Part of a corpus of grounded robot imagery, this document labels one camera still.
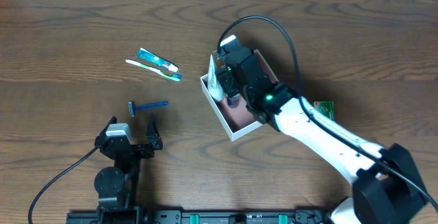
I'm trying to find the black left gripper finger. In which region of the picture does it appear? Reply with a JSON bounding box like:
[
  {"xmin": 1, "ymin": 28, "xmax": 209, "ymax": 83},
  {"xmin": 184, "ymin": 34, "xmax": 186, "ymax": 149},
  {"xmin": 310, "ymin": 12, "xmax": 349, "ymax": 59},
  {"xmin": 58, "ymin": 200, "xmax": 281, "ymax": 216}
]
[
  {"xmin": 146, "ymin": 114, "xmax": 163, "ymax": 150},
  {"xmin": 99, "ymin": 116, "xmax": 117, "ymax": 136}
]

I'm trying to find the white shampoo tube leaf print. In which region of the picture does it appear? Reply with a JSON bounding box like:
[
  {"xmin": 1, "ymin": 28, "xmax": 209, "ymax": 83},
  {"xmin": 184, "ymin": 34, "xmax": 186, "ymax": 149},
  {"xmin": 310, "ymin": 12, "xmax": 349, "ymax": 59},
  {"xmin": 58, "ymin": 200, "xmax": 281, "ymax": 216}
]
[{"xmin": 207, "ymin": 55, "xmax": 224, "ymax": 102}]

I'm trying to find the clear spray bottle blue liquid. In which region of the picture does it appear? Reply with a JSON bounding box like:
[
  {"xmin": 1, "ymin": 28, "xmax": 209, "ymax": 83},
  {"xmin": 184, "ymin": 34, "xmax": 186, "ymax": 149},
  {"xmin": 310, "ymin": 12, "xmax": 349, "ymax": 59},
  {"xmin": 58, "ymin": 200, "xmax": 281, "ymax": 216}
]
[{"xmin": 227, "ymin": 94, "xmax": 240, "ymax": 108}]

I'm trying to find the white cardboard box pink inside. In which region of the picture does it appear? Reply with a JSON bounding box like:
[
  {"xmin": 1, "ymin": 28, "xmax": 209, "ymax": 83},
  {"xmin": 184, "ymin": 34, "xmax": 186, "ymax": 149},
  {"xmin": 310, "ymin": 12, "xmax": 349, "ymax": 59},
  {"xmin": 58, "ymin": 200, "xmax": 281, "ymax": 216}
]
[{"xmin": 200, "ymin": 49, "xmax": 280, "ymax": 142}]

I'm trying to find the green toothpaste tube white cap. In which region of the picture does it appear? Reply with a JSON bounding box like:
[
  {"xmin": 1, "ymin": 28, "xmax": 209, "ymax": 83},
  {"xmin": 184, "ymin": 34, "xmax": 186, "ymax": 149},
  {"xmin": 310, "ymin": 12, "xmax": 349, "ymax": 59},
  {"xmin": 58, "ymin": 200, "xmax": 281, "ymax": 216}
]
[{"xmin": 136, "ymin": 48, "xmax": 179, "ymax": 73}]

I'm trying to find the green soap box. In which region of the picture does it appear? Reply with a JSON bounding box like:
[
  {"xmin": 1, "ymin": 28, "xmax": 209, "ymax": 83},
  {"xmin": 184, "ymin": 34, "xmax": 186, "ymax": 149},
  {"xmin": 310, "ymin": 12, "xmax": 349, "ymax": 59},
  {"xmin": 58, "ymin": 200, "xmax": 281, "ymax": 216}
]
[{"xmin": 313, "ymin": 101, "xmax": 335, "ymax": 121}]

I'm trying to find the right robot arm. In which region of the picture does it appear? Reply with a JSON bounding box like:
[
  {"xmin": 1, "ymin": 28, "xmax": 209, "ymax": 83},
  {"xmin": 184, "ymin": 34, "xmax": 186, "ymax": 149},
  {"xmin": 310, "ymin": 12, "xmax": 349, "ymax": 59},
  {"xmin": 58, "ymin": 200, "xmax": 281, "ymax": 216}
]
[{"xmin": 216, "ymin": 46, "xmax": 436, "ymax": 223}]

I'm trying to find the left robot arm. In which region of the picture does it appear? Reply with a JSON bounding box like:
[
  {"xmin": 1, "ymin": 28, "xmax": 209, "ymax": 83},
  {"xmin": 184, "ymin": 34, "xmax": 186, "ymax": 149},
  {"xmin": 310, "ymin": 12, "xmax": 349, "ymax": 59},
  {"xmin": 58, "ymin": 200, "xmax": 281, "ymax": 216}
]
[{"xmin": 94, "ymin": 115, "xmax": 163, "ymax": 210}]

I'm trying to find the blue disposable razor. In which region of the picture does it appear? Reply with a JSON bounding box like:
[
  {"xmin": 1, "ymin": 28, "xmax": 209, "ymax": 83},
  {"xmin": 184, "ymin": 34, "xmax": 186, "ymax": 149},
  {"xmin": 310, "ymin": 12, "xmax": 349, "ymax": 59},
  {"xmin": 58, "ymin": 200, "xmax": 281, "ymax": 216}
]
[{"xmin": 127, "ymin": 101, "xmax": 168, "ymax": 117}]

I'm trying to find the green white toothbrush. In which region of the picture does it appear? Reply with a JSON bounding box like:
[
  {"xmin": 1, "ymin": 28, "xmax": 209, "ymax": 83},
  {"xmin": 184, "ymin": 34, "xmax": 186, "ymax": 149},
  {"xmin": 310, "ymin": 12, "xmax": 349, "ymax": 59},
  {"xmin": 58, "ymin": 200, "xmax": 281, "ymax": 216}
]
[{"xmin": 125, "ymin": 60, "xmax": 182, "ymax": 82}]

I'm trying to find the black left cable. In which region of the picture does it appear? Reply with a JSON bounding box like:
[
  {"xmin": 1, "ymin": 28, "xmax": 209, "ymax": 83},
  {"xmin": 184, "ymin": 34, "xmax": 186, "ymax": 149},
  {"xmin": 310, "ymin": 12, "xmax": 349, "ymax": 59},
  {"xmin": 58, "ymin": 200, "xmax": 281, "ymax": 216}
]
[{"xmin": 27, "ymin": 147, "xmax": 100, "ymax": 224}]

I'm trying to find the black cable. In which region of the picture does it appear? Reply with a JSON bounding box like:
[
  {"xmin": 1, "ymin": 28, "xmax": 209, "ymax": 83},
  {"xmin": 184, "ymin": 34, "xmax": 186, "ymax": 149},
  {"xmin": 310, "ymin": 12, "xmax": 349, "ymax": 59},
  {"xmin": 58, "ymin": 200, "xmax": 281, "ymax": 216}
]
[
  {"xmin": 217, "ymin": 15, "xmax": 438, "ymax": 214},
  {"xmin": 27, "ymin": 147, "xmax": 100, "ymax": 224}
]

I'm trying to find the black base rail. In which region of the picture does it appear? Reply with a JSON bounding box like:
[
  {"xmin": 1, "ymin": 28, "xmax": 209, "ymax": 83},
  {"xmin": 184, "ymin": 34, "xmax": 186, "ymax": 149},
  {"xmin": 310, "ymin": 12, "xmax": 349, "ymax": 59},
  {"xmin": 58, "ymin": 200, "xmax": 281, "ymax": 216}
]
[{"xmin": 66, "ymin": 207, "xmax": 331, "ymax": 224}]

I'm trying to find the black right cable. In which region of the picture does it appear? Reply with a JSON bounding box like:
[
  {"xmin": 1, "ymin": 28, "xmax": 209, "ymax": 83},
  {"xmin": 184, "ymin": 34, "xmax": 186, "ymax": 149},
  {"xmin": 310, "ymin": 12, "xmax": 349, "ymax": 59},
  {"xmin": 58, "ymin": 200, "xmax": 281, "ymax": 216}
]
[{"xmin": 217, "ymin": 15, "xmax": 438, "ymax": 214}]

